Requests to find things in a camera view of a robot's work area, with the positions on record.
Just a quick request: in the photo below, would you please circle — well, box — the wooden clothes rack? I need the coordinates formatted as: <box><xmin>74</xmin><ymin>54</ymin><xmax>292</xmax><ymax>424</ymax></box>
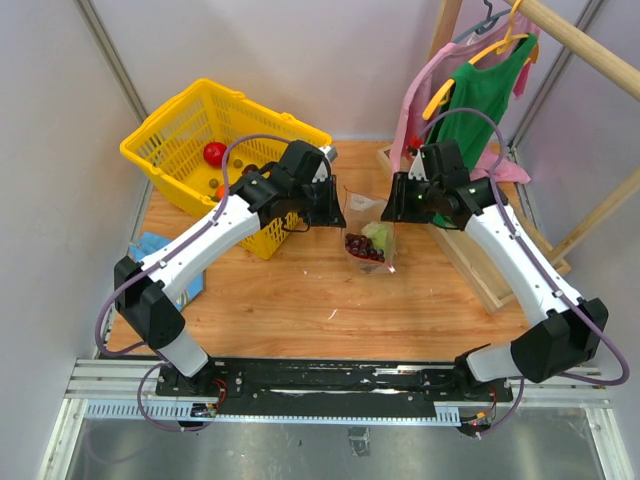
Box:
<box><xmin>375</xmin><ymin>0</ymin><xmax>640</xmax><ymax>316</ymax></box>

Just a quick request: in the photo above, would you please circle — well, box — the green cabbage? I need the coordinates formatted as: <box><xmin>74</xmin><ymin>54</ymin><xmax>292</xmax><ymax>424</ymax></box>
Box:
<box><xmin>361</xmin><ymin>221</ymin><xmax>394</xmax><ymax>254</ymax></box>

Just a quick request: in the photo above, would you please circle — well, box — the clear zip top bag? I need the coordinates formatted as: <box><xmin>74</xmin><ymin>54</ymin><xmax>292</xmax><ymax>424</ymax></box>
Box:
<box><xmin>342</xmin><ymin>189</ymin><xmax>396</xmax><ymax>275</ymax></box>

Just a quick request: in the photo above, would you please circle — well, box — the dark mangosteen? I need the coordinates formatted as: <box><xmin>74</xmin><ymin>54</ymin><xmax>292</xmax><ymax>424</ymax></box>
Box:
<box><xmin>242</xmin><ymin>164</ymin><xmax>259</xmax><ymax>175</ymax></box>

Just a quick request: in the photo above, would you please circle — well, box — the yellow clothes hanger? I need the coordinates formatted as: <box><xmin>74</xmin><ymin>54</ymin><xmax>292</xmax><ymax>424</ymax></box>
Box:
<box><xmin>422</xmin><ymin>0</ymin><xmax>540</xmax><ymax>121</ymax></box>

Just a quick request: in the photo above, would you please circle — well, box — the red apple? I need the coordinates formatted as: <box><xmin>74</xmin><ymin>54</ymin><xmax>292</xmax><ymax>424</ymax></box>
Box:
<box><xmin>202</xmin><ymin>142</ymin><xmax>227</xmax><ymax>169</ymax></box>

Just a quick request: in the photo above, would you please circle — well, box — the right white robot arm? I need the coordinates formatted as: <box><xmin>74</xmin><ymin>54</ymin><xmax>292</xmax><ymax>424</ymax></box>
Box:
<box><xmin>381</xmin><ymin>141</ymin><xmax>608</xmax><ymax>400</ymax></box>

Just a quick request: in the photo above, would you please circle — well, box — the purple grape bunch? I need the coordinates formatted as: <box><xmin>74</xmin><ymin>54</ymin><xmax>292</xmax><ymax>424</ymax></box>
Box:
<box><xmin>344</xmin><ymin>233</ymin><xmax>385</xmax><ymax>263</ymax></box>

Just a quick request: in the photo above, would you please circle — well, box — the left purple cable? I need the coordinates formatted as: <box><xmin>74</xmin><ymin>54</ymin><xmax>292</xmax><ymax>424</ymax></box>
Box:
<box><xmin>94</xmin><ymin>133</ymin><xmax>291</xmax><ymax>433</ymax></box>

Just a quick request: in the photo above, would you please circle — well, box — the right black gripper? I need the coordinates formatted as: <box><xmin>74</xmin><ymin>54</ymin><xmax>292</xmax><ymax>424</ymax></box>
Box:
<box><xmin>380</xmin><ymin>172</ymin><xmax>441</xmax><ymax>225</ymax></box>

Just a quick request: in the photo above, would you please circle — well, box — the yellow plastic basket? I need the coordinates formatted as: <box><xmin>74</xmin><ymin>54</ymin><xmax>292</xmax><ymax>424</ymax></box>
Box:
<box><xmin>120</xmin><ymin>79</ymin><xmax>346</xmax><ymax>273</ymax></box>

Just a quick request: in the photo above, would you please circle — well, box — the grey clothes hanger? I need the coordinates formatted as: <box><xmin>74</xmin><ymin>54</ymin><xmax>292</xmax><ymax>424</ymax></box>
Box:
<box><xmin>453</xmin><ymin>0</ymin><xmax>500</xmax><ymax>44</ymax></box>

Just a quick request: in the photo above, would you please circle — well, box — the pink shirt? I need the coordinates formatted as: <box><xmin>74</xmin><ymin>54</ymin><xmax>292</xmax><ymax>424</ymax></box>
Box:
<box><xmin>389</xmin><ymin>13</ymin><xmax>541</xmax><ymax>184</ymax></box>

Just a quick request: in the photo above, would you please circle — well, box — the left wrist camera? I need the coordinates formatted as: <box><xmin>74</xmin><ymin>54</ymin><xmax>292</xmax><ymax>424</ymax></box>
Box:
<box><xmin>312</xmin><ymin>145</ymin><xmax>338</xmax><ymax>183</ymax></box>

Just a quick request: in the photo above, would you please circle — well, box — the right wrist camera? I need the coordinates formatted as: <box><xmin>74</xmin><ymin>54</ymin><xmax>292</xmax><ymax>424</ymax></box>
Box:
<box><xmin>408</xmin><ymin>150</ymin><xmax>427</xmax><ymax>182</ymax></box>

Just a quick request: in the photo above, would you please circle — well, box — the purple cable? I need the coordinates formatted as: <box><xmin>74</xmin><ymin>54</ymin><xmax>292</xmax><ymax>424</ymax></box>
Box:
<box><xmin>94</xmin><ymin>133</ymin><xmax>291</xmax><ymax>433</ymax></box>
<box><xmin>417</xmin><ymin>107</ymin><xmax>630</xmax><ymax>440</ymax></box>

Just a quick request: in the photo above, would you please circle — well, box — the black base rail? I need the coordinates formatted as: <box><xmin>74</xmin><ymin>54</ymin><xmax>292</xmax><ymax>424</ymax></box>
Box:
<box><xmin>155</xmin><ymin>358</ymin><xmax>513</xmax><ymax>422</ymax></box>

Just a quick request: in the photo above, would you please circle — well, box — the blue tissue box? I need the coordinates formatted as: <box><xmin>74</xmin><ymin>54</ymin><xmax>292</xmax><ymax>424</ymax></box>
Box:
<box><xmin>128</xmin><ymin>230</ymin><xmax>207</xmax><ymax>314</ymax></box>

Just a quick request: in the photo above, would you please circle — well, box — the orange persimmon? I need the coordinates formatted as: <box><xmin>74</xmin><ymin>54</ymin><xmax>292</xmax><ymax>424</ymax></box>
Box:
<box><xmin>213</xmin><ymin>185</ymin><xmax>225</xmax><ymax>201</ymax></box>

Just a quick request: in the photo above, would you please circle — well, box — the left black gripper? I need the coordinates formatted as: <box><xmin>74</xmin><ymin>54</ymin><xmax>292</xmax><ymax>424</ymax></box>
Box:
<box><xmin>292</xmin><ymin>174</ymin><xmax>347</xmax><ymax>228</ymax></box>

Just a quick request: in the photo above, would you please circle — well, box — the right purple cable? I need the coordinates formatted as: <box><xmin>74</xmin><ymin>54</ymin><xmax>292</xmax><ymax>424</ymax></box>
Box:
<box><xmin>417</xmin><ymin>107</ymin><xmax>630</xmax><ymax>440</ymax></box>

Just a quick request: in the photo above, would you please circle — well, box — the green tank top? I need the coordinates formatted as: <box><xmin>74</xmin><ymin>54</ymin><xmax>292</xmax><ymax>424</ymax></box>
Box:
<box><xmin>423</xmin><ymin>32</ymin><xmax>540</xmax><ymax>229</ymax></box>

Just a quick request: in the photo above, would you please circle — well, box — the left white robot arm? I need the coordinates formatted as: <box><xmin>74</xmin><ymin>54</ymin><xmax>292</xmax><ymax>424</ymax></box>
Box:
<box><xmin>114</xmin><ymin>140</ymin><xmax>346</xmax><ymax>396</ymax></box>

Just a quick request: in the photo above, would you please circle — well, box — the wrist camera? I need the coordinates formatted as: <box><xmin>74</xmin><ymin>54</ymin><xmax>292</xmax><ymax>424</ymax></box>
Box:
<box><xmin>312</xmin><ymin>145</ymin><xmax>338</xmax><ymax>183</ymax></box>
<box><xmin>408</xmin><ymin>150</ymin><xmax>427</xmax><ymax>182</ymax></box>

